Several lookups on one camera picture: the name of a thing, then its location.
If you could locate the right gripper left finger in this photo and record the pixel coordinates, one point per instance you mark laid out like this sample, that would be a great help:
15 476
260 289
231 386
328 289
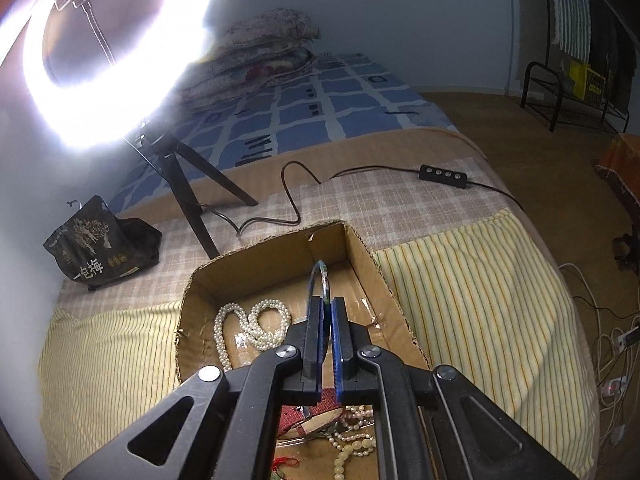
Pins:
303 354

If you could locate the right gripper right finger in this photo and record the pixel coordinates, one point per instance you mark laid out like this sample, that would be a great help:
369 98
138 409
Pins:
356 361

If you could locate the open cardboard box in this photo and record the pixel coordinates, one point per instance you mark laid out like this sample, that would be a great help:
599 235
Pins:
232 431

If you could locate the pink plaid blanket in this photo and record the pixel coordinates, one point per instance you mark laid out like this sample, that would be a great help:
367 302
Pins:
385 208

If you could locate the black inline light controller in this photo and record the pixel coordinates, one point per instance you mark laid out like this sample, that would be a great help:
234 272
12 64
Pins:
443 176

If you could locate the black printed snack bag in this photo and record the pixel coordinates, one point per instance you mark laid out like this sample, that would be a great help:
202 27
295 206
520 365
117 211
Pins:
95 248

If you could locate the black tripod stand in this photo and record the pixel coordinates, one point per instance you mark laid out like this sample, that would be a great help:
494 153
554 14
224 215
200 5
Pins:
161 150

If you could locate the blue checkered bedsheet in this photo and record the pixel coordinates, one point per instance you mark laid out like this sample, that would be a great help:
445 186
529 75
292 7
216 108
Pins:
343 96

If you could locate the folded floral quilt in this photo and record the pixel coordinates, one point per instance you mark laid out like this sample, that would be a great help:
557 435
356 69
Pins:
259 52

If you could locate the orange object on floor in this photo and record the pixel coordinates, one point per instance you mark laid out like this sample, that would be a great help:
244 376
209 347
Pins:
619 167

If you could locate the black metal rack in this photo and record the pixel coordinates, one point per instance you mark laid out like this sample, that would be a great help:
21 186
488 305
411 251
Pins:
549 94

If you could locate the yellow box on rack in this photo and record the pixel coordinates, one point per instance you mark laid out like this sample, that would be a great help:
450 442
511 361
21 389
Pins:
589 86

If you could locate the hanging striped towel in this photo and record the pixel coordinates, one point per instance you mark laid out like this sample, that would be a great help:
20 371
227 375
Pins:
571 28

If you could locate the red strap wristwatch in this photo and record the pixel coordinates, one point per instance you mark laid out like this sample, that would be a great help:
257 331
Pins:
298 422

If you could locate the white ring light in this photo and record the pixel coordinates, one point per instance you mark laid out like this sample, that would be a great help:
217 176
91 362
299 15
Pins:
96 69

